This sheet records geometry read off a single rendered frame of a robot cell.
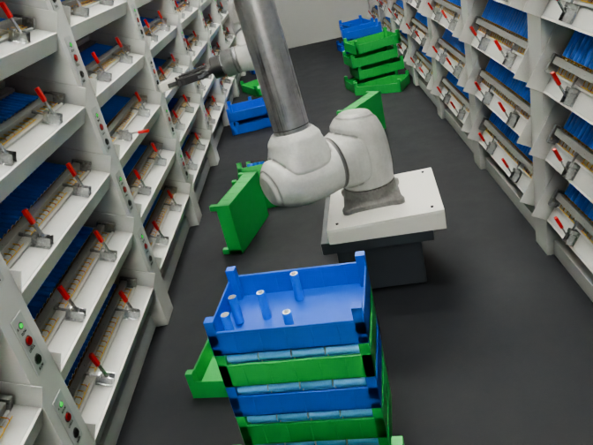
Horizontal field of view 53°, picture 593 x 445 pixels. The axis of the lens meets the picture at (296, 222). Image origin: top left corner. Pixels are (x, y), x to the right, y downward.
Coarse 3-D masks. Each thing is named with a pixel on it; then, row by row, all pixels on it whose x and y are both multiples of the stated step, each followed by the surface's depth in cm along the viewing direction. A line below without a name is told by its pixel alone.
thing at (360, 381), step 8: (272, 384) 118; (280, 384) 118; (288, 384) 117; (296, 384) 117; (304, 384) 117; (312, 384) 116; (320, 384) 116; (328, 384) 116; (336, 384) 115; (344, 384) 115; (352, 384) 115; (360, 384) 115; (240, 392) 120; (248, 392) 119; (256, 392) 120; (264, 392) 120; (272, 392) 120
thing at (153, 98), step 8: (128, 88) 224; (136, 88) 224; (128, 96) 226; (144, 96) 224; (152, 96) 226; (160, 96) 226; (152, 104) 226; (160, 104) 227; (152, 112) 217; (136, 120) 206; (144, 120) 208; (152, 120) 215; (120, 128) 197; (128, 128) 198; (136, 128) 199; (144, 128) 203; (112, 136) 189; (136, 136) 193; (144, 136) 205; (120, 144) 184; (128, 144) 186; (136, 144) 194; (120, 152) 179; (128, 152) 183; (120, 160) 174; (128, 160) 185
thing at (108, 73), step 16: (96, 32) 215; (80, 48) 201; (96, 48) 207; (112, 48) 209; (128, 48) 216; (144, 48) 218; (96, 64) 187; (112, 64) 196; (128, 64) 202; (96, 80) 163; (112, 80) 182; (128, 80) 200; (96, 96) 165
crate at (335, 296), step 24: (336, 264) 125; (360, 264) 122; (240, 288) 130; (264, 288) 130; (288, 288) 129; (312, 288) 128; (336, 288) 126; (360, 288) 125; (216, 312) 119; (312, 312) 121; (336, 312) 119; (360, 312) 106; (216, 336) 113; (240, 336) 112; (264, 336) 111; (288, 336) 111; (312, 336) 110; (336, 336) 109; (360, 336) 108
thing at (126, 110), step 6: (132, 102) 215; (126, 108) 209; (138, 108) 216; (120, 114) 202; (126, 114) 206; (132, 114) 209; (114, 120) 195; (120, 120) 198; (114, 126) 190; (114, 132) 191; (114, 138) 185
